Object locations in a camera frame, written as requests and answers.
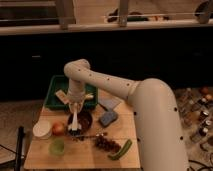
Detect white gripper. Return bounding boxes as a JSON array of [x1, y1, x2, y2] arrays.
[[67, 94, 85, 114]]

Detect bunch of red grapes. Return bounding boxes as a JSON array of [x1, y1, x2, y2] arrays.
[[94, 136, 121, 153]]

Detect white black dish brush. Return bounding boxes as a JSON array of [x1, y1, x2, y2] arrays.
[[71, 113, 81, 131]]

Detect green plastic tray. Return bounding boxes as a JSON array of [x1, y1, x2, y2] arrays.
[[44, 75, 98, 110]]

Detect wooden folding table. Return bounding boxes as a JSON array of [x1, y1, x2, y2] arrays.
[[24, 100, 140, 170]]

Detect blue sponge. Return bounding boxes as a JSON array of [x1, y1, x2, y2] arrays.
[[99, 110, 118, 127]]

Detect green okra pod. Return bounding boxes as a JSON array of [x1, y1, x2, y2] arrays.
[[107, 139, 132, 160]]

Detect orange fruit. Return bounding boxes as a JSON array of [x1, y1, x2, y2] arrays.
[[52, 122, 65, 136]]

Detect grey blue cloth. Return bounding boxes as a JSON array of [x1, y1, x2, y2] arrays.
[[98, 98, 121, 110]]

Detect purple bowl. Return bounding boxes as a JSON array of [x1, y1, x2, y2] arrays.
[[67, 110, 93, 135]]

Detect metal spoon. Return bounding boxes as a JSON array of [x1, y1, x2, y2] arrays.
[[74, 132, 108, 141]]

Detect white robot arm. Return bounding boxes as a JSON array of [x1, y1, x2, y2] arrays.
[[64, 59, 189, 171]]

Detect green cup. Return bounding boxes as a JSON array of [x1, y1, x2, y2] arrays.
[[49, 138, 64, 156]]

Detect white bowl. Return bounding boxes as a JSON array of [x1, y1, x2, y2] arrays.
[[33, 120, 52, 139]]

